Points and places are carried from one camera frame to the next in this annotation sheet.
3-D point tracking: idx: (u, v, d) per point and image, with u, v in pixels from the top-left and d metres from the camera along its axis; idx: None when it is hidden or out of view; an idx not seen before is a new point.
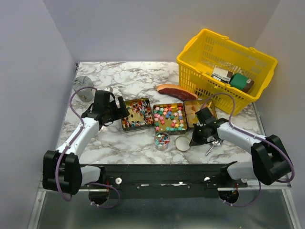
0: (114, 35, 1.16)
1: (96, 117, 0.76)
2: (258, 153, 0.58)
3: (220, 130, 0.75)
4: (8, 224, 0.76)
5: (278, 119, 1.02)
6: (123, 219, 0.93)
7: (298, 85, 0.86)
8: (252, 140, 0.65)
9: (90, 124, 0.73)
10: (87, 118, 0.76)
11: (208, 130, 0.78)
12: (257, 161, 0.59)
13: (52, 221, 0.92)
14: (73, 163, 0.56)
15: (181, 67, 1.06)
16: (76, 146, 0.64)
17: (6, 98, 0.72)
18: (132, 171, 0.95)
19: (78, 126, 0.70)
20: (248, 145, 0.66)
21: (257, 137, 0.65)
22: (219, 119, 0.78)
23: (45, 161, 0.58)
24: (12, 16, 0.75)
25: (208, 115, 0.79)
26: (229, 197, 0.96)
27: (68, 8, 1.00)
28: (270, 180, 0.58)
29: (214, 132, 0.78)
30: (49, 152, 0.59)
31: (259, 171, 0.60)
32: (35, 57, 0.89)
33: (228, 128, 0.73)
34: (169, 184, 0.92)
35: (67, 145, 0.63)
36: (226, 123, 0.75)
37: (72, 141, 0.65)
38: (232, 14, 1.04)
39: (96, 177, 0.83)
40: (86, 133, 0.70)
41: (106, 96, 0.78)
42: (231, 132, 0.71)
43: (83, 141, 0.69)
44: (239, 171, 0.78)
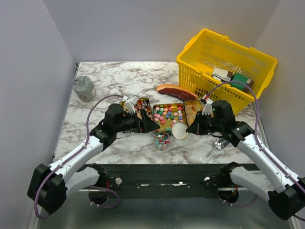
0: (114, 35, 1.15)
1: (104, 139, 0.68)
2: (289, 199, 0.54)
3: (244, 145, 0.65)
4: (8, 224, 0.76)
5: (278, 119, 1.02)
6: (123, 219, 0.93)
7: (299, 85, 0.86)
8: (284, 180, 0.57)
9: (93, 146, 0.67)
10: (94, 136, 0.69)
11: (227, 134, 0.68)
12: (283, 202, 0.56)
13: (52, 221, 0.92)
14: (57, 185, 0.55)
15: (181, 67, 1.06)
16: (68, 168, 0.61)
17: (6, 98, 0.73)
18: (132, 171, 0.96)
19: (80, 146, 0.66)
20: (276, 181, 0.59)
21: (289, 177, 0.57)
22: (243, 124, 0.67)
23: (35, 173, 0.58)
24: (12, 16, 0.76)
25: (229, 115, 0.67)
26: (229, 197, 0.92)
27: (68, 8, 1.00)
28: (286, 218, 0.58)
29: (232, 140, 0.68)
30: (41, 166, 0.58)
31: (277, 206, 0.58)
32: (34, 57, 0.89)
33: (254, 147, 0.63)
34: (170, 184, 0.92)
35: (59, 165, 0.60)
36: (251, 137, 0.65)
37: (66, 161, 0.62)
38: (232, 14, 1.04)
39: (94, 182, 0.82)
40: (86, 155, 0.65)
41: (116, 115, 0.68)
42: (258, 154, 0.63)
43: (80, 163, 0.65)
44: (245, 182, 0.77)
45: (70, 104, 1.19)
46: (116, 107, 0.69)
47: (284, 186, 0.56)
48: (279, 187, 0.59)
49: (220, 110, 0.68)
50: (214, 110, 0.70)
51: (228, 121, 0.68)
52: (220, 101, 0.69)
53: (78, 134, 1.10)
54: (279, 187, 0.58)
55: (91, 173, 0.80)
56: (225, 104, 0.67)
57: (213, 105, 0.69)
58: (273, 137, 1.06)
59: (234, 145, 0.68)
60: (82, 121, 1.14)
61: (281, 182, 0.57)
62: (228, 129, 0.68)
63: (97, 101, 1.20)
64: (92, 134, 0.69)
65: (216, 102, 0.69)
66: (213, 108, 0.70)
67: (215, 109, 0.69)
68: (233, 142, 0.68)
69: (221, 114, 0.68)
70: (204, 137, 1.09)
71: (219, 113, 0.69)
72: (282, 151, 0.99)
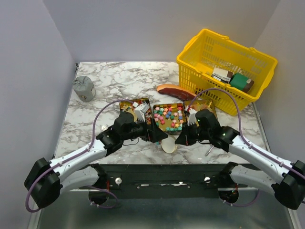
0: (114, 35, 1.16)
1: (108, 146, 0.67)
2: (289, 186, 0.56)
3: (234, 147, 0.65)
4: (8, 224, 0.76)
5: (278, 119, 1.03)
6: (123, 219, 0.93)
7: (299, 84, 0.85)
8: (280, 170, 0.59)
9: (96, 150, 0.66)
10: (100, 140, 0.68)
11: (216, 142, 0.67)
12: (286, 192, 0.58)
13: (52, 221, 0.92)
14: (52, 183, 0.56)
15: (180, 67, 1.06)
16: (67, 167, 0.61)
17: (7, 98, 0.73)
18: (132, 171, 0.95)
19: (83, 148, 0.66)
20: (273, 173, 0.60)
21: (283, 165, 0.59)
22: (228, 128, 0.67)
23: (35, 166, 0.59)
24: (12, 16, 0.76)
25: (214, 121, 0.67)
26: (230, 197, 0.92)
27: (68, 8, 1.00)
28: (297, 207, 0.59)
29: (222, 146, 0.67)
30: (41, 160, 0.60)
31: (283, 197, 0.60)
32: (34, 57, 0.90)
33: (243, 146, 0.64)
34: (169, 184, 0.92)
35: (59, 163, 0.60)
36: (238, 138, 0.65)
37: (67, 160, 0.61)
38: (233, 13, 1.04)
39: (93, 182, 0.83)
40: (86, 159, 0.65)
41: (126, 125, 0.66)
42: (249, 152, 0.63)
43: (81, 164, 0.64)
44: (249, 181, 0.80)
45: (70, 104, 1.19)
46: (128, 117, 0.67)
47: (282, 176, 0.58)
48: (277, 178, 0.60)
49: (205, 120, 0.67)
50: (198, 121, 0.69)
51: (214, 128, 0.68)
52: (203, 110, 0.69)
53: (78, 134, 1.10)
54: (278, 178, 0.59)
55: (90, 174, 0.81)
56: (208, 113, 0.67)
57: (197, 117, 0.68)
58: (273, 137, 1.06)
59: (226, 150, 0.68)
60: (82, 121, 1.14)
61: (278, 172, 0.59)
62: (216, 136, 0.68)
63: (97, 101, 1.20)
64: (98, 138, 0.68)
65: (198, 113, 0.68)
66: (197, 119, 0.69)
67: (200, 119, 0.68)
68: (224, 148, 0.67)
69: (207, 123, 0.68)
70: None
71: (204, 123, 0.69)
72: (282, 151, 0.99)
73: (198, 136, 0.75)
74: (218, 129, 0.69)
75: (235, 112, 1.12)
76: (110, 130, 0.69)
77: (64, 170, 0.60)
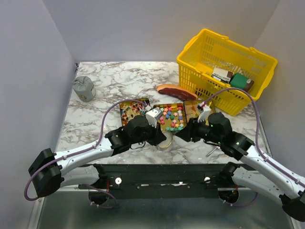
0: (114, 35, 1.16)
1: (115, 146, 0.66)
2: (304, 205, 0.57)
3: (249, 159, 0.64)
4: (8, 224, 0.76)
5: (278, 119, 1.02)
6: (123, 219, 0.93)
7: (299, 84, 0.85)
8: (295, 186, 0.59)
9: (103, 149, 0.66)
10: (108, 140, 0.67)
11: (229, 150, 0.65)
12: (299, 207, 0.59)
13: (52, 222, 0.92)
14: (53, 176, 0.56)
15: (181, 67, 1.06)
16: (70, 162, 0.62)
17: (7, 98, 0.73)
18: (132, 171, 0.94)
19: (90, 144, 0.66)
20: (288, 189, 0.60)
21: (299, 182, 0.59)
22: (241, 137, 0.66)
23: (40, 155, 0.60)
24: (12, 17, 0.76)
25: (228, 129, 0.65)
26: (229, 197, 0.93)
27: (68, 8, 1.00)
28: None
29: (233, 155, 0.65)
30: (48, 150, 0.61)
31: (293, 210, 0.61)
32: (34, 57, 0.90)
33: (259, 159, 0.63)
34: (170, 184, 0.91)
35: (63, 156, 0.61)
36: (253, 148, 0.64)
37: (71, 155, 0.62)
38: (232, 14, 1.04)
39: (93, 180, 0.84)
40: (92, 155, 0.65)
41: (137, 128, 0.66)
42: (264, 166, 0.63)
43: (85, 161, 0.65)
44: (250, 184, 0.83)
45: (70, 104, 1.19)
46: (141, 120, 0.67)
47: (298, 193, 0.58)
48: (292, 194, 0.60)
49: (219, 126, 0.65)
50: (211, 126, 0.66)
51: (227, 136, 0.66)
52: (217, 115, 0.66)
53: (78, 134, 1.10)
54: (292, 194, 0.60)
55: (91, 173, 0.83)
56: (223, 119, 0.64)
57: (210, 122, 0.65)
58: (273, 137, 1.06)
59: (236, 159, 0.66)
60: (82, 121, 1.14)
61: (294, 189, 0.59)
62: (228, 143, 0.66)
63: (97, 101, 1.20)
64: (106, 136, 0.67)
65: (212, 119, 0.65)
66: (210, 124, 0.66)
67: (213, 126, 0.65)
68: (236, 156, 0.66)
69: (220, 130, 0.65)
70: None
71: (217, 129, 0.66)
72: (282, 151, 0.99)
73: (207, 138, 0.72)
74: (230, 136, 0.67)
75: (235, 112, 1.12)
76: (121, 131, 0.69)
77: (67, 164, 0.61)
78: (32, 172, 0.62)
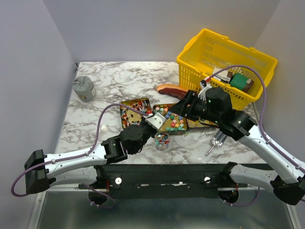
0: (114, 35, 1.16)
1: (109, 157, 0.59)
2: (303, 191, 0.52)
3: (249, 140, 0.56)
4: (8, 224, 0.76)
5: (278, 119, 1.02)
6: (123, 219, 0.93)
7: (299, 84, 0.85)
8: (296, 172, 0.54)
9: (95, 157, 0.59)
10: (104, 147, 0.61)
11: (228, 129, 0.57)
12: (294, 192, 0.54)
13: (52, 222, 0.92)
14: (38, 179, 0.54)
15: (181, 67, 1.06)
16: (58, 167, 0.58)
17: (7, 98, 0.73)
18: (132, 171, 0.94)
19: (83, 151, 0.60)
20: (287, 174, 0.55)
21: (300, 168, 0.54)
22: (241, 113, 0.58)
23: (32, 155, 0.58)
24: (12, 17, 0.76)
25: (228, 106, 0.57)
26: (229, 197, 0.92)
27: (68, 8, 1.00)
28: (295, 203, 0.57)
29: (232, 135, 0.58)
30: (39, 151, 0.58)
31: (285, 193, 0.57)
32: (34, 57, 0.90)
33: (260, 140, 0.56)
34: (169, 184, 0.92)
35: (52, 160, 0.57)
36: (256, 129, 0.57)
37: (61, 160, 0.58)
38: (232, 13, 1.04)
39: (90, 181, 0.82)
40: (82, 162, 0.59)
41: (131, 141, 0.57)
42: (265, 148, 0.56)
43: (76, 167, 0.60)
44: (245, 179, 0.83)
45: (70, 104, 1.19)
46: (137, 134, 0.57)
47: (297, 180, 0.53)
48: (289, 180, 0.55)
49: (218, 102, 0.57)
50: (208, 102, 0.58)
51: (227, 113, 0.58)
52: (216, 90, 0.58)
53: (78, 134, 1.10)
54: (290, 180, 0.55)
55: (88, 175, 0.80)
56: (223, 94, 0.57)
57: (208, 97, 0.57)
58: (273, 137, 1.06)
59: (235, 139, 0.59)
60: (82, 121, 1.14)
61: (293, 175, 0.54)
62: (227, 122, 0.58)
63: (97, 101, 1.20)
64: (103, 144, 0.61)
65: (211, 93, 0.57)
66: (208, 100, 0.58)
67: (211, 101, 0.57)
68: (234, 136, 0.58)
69: (219, 106, 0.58)
70: (204, 136, 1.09)
71: (214, 105, 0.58)
72: None
73: (203, 115, 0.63)
74: (229, 114, 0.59)
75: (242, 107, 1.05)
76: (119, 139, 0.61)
77: (54, 169, 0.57)
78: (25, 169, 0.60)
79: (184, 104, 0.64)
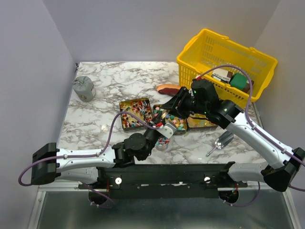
0: (114, 35, 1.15)
1: (117, 161, 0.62)
2: (289, 175, 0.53)
3: (235, 127, 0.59)
4: (8, 223, 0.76)
5: (278, 119, 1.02)
6: (122, 219, 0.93)
7: (299, 84, 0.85)
8: (281, 156, 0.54)
9: (105, 160, 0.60)
10: (114, 151, 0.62)
11: (215, 117, 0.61)
12: (281, 177, 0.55)
13: (52, 222, 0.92)
14: (47, 172, 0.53)
15: (181, 67, 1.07)
16: (69, 163, 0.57)
17: (6, 98, 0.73)
18: (132, 171, 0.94)
19: (94, 151, 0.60)
20: (273, 159, 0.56)
21: (286, 151, 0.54)
22: (226, 101, 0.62)
23: (45, 146, 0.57)
24: (12, 17, 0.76)
25: (213, 95, 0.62)
26: (229, 197, 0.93)
27: (68, 8, 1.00)
28: (284, 189, 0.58)
29: (220, 123, 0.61)
30: (52, 144, 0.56)
31: (273, 180, 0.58)
32: (34, 57, 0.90)
33: (246, 127, 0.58)
34: (169, 184, 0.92)
35: (64, 155, 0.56)
36: (242, 116, 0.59)
37: (72, 157, 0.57)
38: (233, 14, 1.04)
39: (91, 180, 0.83)
40: (91, 162, 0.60)
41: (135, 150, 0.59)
42: (250, 134, 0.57)
43: (84, 165, 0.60)
44: (242, 174, 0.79)
45: (70, 104, 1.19)
46: (139, 144, 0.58)
47: (282, 163, 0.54)
48: (276, 164, 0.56)
49: (203, 92, 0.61)
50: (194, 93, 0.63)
51: (212, 102, 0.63)
52: (200, 82, 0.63)
53: (78, 134, 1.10)
54: (277, 164, 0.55)
55: (90, 175, 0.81)
56: (207, 85, 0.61)
57: (193, 88, 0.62)
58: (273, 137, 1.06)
59: (223, 127, 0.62)
60: (82, 121, 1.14)
61: (279, 159, 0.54)
62: (214, 111, 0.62)
63: (97, 101, 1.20)
64: (113, 147, 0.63)
65: (196, 84, 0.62)
66: (193, 91, 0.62)
67: (197, 91, 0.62)
68: (222, 125, 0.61)
69: (205, 96, 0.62)
70: (204, 136, 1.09)
71: (200, 96, 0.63)
72: None
73: (193, 109, 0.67)
74: (215, 104, 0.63)
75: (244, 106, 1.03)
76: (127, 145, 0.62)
77: (65, 165, 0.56)
78: (34, 160, 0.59)
79: (176, 99, 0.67)
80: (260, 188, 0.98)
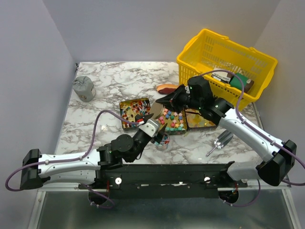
0: (114, 35, 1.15)
1: (102, 163, 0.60)
2: (278, 165, 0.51)
3: (226, 122, 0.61)
4: (9, 223, 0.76)
5: (278, 119, 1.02)
6: (122, 219, 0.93)
7: (299, 84, 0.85)
8: (270, 147, 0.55)
9: (88, 162, 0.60)
10: (98, 153, 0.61)
11: (208, 113, 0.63)
12: (271, 170, 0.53)
13: (52, 222, 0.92)
14: (29, 179, 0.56)
15: (181, 67, 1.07)
16: (51, 169, 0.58)
17: (7, 98, 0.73)
18: (132, 171, 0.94)
19: (77, 155, 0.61)
20: (263, 150, 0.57)
21: (275, 143, 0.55)
22: (219, 98, 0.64)
23: (28, 153, 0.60)
24: (12, 17, 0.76)
25: (208, 92, 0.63)
26: (229, 197, 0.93)
27: (68, 8, 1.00)
28: (277, 183, 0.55)
29: (212, 119, 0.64)
30: (35, 151, 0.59)
31: (266, 173, 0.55)
32: (35, 57, 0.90)
33: (236, 121, 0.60)
34: (170, 184, 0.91)
35: (45, 161, 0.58)
36: (233, 111, 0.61)
37: (54, 161, 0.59)
38: (233, 14, 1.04)
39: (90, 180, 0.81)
40: (75, 166, 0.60)
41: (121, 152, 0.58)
42: (240, 128, 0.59)
43: (69, 170, 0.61)
44: (240, 171, 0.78)
45: (70, 104, 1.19)
46: (125, 147, 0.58)
47: (271, 154, 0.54)
48: (266, 156, 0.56)
49: (198, 88, 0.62)
50: (190, 89, 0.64)
51: (206, 99, 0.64)
52: (196, 78, 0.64)
53: (78, 134, 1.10)
54: (267, 156, 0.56)
55: (86, 176, 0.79)
56: (202, 81, 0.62)
57: (189, 84, 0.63)
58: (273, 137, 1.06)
59: (215, 123, 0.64)
60: (82, 121, 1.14)
61: (269, 150, 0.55)
62: (207, 107, 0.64)
63: (97, 101, 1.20)
64: (98, 150, 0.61)
65: (192, 81, 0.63)
66: (189, 87, 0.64)
67: (192, 88, 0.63)
68: (214, 120, 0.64)
69: (199, 92, 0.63)
70: (204, 136, 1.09)
71: (195, 92, 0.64)
72: None
73: (188, 103, 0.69)
74: (209, 101, 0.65)
75: (242, 107, 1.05)
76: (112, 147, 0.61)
77: (46, 170, 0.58)
78: None
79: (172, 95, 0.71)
80: (260, 189, 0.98)
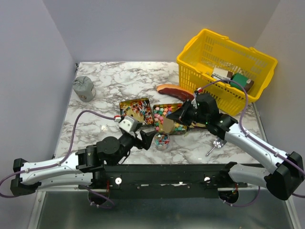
0: (114, 35, 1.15)
1: (81, 166, 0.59)
2: (282, 177, 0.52)
3: (230, 135, 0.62)
4: (9, 223, 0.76)
5: (278, 119, 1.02)
6: (122, 219, 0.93)
7: (299, 84, 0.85)
8: (274, 159, 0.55)
9: (67, 167, 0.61)
10: (77, 157, 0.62)
11: (213, 129, 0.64)
12: (278, 182, 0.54)
13: (52, 221, 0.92)
14: (13, 186, 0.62)
15: (181, 67, 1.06)
16: (32, 176, 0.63)
17: (6, 98, 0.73)
18: (132, 171, 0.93)
19: (55, 161, 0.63)
20: (268, 162, 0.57)
21: (278, 155, 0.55)
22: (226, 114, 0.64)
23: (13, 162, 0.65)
24: (12, 17, 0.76)
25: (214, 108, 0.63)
26: (229, 197, 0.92)
27: (68, 8, 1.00)
28: (287, 197, 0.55)
29: (217, 133, 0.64)
30: (17, 161, 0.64)
31: (275, 187, 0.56)
32: (34, 57, 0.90)
33: (239, 134, 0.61)
34: (169, 184, 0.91)
35: (25, 170, 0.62)
36: (237, 125, 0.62)
37: (34, 169, 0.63)
38: (232, 14, 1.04)
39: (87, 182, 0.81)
40: (55, 171, 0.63)
41: (103, 155, 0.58)
42: (244, 141, 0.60)
43: (51, 175, 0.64)
44: (244, 176, 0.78)
45: (70, 104, 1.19)
46: (106, 149, 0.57)
47: (275, 166, 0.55)
48: (271, 168, 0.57)
49: (206, 105, 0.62)
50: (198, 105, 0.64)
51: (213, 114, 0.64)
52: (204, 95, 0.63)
53: (78, 134, 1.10)
54: (271, 168, 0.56)
55: (81, 179, 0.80)
56: (209, 98, 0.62)
57: (198, 100, 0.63)
58: (273, 137, 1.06)
59: (220, 137, 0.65)
60: (82, 121, 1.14)
61: (272, 162, 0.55)
62: (213, 122, 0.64)
63: (97, 101, 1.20)
64: (76, 154, 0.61)
65: (199, 97, 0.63)
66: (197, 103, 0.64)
67: (200, 104, 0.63)
68: (219, 135, 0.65)
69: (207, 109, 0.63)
70: (204, 136, 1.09)
71: (202, 108, 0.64)
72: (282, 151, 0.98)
73: (195, 119, 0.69)
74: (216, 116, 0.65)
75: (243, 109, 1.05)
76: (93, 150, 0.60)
77: (27, 178, 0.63)
78: None
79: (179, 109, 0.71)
80: (260, 189, 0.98)
